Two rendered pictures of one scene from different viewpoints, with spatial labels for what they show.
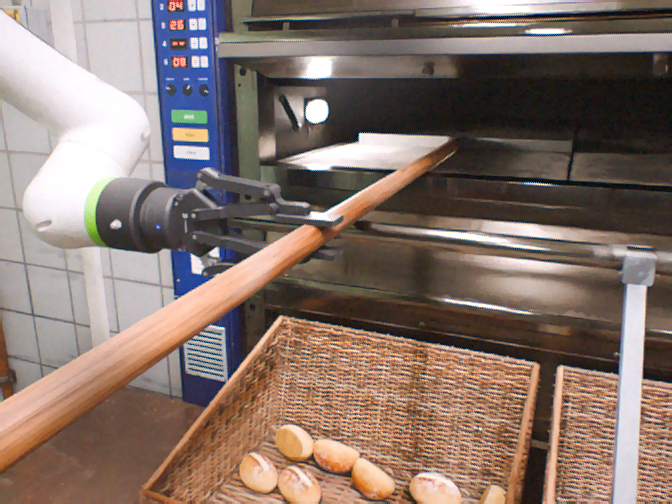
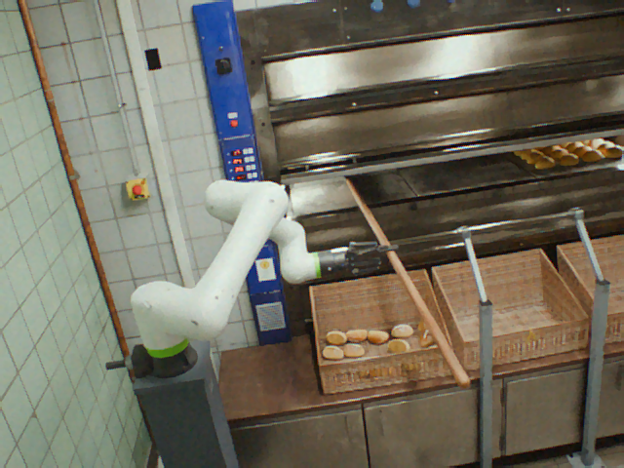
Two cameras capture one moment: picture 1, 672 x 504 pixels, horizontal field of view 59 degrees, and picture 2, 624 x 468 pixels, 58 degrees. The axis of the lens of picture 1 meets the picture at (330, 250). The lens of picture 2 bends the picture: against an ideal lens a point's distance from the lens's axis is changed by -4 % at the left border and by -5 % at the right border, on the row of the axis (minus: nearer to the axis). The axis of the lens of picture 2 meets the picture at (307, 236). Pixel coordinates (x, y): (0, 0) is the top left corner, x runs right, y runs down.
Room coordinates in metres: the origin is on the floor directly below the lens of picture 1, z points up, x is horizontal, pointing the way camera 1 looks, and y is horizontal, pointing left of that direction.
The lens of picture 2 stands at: (-1.03, 1.06, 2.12)
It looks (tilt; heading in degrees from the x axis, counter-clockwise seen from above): 23 degrees down; 336
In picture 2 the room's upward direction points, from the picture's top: 9 degrees counter-clockwise
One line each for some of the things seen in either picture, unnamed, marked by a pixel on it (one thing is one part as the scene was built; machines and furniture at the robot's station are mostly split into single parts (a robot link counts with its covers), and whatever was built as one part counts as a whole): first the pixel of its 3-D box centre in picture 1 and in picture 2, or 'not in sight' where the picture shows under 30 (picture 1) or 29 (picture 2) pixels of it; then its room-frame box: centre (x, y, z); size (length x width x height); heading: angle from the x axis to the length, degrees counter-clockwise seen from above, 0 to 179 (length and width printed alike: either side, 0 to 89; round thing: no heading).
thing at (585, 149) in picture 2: not in sight; (556, 144); (1.10, -1.39, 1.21); 0.61 x 0.48 x 0.06; 157
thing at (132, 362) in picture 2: not in sight; (151, 357); (0.47, 0.95, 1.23); 0.26 x 0.15 x 0.06; 68
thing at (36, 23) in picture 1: (19, 31); (138, 186); (1.45, 0.72, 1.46); 0.10 x 0.07 x 0.10; 67
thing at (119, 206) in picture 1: (142, 215); (327, 262); (0.72, 0.24, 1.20); 0.12 x 0.06 x 0.09; 158
